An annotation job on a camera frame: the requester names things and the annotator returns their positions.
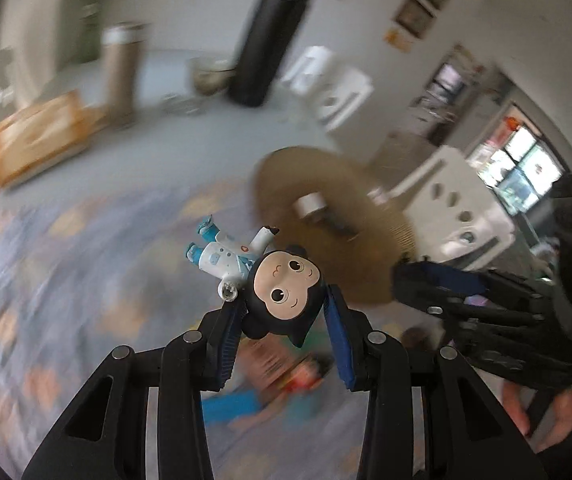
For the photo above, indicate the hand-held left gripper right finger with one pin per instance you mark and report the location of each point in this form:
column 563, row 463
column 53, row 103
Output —
column 341, row 340

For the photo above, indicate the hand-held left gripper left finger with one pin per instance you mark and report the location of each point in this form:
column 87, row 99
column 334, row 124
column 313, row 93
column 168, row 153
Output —
column 228, row 345

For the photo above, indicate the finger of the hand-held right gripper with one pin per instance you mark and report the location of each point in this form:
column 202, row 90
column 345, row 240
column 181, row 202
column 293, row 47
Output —
column 506, row 350
column 446, row 282

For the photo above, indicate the black-haired toy figurine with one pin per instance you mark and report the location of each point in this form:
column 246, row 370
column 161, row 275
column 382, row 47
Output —
column 281, row 280

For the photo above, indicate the brown glass plate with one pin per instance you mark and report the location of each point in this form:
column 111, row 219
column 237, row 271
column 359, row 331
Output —
column 276, row 185

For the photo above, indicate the person's right forearm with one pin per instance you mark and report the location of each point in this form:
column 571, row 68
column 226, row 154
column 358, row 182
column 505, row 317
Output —
column 566, row 455

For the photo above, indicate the person's right hand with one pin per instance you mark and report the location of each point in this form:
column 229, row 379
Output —
column 558, row 420

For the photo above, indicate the blue and red blurred object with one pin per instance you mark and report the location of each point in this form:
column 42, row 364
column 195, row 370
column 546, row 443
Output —
column 236, row 405

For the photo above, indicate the white chair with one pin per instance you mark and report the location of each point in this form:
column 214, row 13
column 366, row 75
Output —
column 446, row 200
column 331, row 95

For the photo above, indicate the window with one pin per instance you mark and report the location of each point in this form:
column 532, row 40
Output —
column 516, row 170

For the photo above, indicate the white charger plug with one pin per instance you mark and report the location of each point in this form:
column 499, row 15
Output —
column 310, row 205

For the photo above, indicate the printed tablecloth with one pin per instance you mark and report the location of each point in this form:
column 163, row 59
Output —
column 65, row 285

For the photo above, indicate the cluttered shelf unit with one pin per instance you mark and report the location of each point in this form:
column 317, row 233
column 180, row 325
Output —
column 446, row 95

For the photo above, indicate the clear glass bowl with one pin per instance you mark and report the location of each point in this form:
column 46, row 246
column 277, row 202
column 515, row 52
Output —
column 211, row 76

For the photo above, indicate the beige canister with metal lid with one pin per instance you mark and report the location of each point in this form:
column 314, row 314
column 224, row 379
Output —
column 121, row 75

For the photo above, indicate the black thermos bottle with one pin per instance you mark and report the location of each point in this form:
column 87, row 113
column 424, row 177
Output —
column 266, row 50

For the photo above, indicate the green potted plant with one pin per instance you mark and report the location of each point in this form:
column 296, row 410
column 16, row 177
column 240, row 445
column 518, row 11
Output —
column 93, row 5

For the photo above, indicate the orange wall sticker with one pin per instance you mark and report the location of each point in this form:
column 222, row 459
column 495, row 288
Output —
column 397, row 40

